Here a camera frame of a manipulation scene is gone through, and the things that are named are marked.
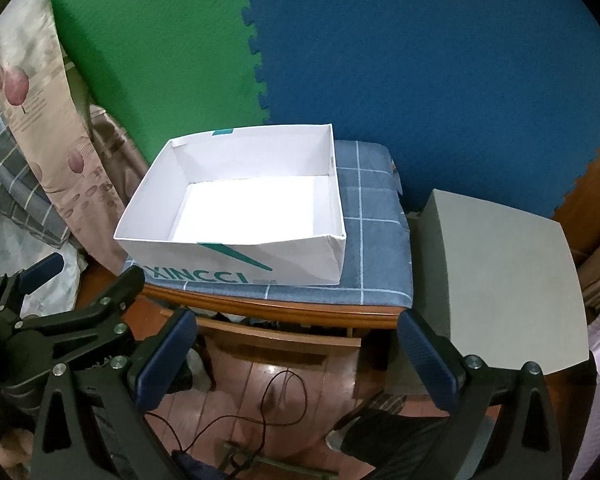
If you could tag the grey cube stool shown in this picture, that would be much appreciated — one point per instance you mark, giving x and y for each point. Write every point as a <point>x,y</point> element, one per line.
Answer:
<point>499,282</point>

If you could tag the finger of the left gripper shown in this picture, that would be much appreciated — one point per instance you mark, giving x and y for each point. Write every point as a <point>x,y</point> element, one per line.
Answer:
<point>111,303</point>
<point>13,288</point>

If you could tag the blue checked cloth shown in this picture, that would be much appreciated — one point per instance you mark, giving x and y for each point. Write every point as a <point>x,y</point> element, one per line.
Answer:
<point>377,268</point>

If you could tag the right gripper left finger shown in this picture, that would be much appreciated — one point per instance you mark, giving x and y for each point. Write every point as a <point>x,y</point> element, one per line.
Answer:
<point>67,440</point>

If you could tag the white floral bedding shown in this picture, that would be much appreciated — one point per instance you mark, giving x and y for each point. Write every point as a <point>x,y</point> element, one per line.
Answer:
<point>19,250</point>

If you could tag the grey plaid blanket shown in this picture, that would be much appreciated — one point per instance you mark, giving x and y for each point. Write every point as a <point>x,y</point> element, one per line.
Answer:
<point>22,198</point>

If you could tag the blue foam mat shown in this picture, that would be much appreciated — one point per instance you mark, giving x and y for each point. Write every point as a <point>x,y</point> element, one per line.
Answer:
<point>497,99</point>

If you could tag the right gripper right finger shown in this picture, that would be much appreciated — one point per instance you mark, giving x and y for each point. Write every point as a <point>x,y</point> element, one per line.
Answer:
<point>524,442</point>

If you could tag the white Xincci shoe box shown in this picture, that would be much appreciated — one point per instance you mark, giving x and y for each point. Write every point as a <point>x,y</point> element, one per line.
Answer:
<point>250,205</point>

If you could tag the beige floral curtain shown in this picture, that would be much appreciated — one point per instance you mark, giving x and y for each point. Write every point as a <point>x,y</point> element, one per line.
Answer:
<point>82,158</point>

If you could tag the green foam mat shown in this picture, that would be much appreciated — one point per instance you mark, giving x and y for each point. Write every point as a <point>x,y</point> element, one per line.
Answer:
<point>165,68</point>

